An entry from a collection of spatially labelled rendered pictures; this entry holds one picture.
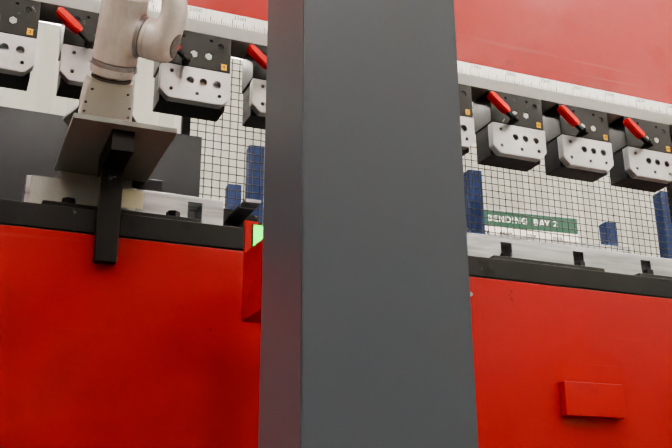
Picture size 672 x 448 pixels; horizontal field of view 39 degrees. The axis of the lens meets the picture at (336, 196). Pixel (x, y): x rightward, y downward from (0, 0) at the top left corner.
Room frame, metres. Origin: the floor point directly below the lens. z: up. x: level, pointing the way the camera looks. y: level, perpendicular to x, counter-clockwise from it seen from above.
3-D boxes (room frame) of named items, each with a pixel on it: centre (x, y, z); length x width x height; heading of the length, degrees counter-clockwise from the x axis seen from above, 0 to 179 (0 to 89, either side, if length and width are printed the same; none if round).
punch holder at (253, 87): (1.90, 0.13, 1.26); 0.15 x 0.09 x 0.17; 113
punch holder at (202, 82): (1.82, 0.31, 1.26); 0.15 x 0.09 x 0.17; 113
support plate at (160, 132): (1.62, 0.41, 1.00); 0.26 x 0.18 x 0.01; 23
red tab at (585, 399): (2.00, -0.53, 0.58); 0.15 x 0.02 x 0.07; 113
